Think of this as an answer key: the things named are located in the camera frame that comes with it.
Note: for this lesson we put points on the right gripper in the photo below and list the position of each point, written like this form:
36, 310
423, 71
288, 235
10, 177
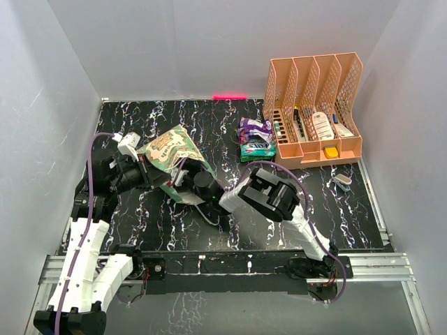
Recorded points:
192, 169

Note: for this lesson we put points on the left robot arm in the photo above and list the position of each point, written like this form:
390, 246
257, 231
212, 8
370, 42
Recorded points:
85, 289

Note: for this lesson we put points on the aluminium frame rail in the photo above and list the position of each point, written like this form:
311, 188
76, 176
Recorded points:
254, 271

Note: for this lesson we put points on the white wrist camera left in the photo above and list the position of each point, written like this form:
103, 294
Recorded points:
127, 144

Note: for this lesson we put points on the purple snack packet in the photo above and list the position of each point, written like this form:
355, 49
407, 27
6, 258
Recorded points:
251, 129

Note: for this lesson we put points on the green paper bag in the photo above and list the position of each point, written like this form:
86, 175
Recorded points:
166, 153

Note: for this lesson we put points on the white label bottle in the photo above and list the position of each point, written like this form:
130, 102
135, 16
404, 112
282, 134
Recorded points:
322, 126

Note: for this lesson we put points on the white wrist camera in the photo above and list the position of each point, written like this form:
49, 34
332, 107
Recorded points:
127, 144
180, 173

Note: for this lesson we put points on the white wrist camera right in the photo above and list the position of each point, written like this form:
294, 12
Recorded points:
180, 173

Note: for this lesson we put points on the yellow object in organizer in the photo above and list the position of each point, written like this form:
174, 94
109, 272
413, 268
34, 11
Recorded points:
331, 152

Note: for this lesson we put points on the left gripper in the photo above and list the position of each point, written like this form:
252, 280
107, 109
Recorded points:
154, 176

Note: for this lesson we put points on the teal Fox's candy bag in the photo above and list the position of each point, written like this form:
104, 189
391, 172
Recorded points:
257, 151

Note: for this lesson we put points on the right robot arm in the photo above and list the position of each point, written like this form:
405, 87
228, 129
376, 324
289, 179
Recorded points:
273, 197

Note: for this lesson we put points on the black yellow marker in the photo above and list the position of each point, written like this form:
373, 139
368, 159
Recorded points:
299, 125

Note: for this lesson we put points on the grey white clip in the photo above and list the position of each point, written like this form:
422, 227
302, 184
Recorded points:
343, 182

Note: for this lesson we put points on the red light strip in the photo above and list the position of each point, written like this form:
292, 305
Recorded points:
228, 96

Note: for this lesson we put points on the orange file organizer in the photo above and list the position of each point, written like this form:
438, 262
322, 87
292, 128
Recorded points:
321, 83

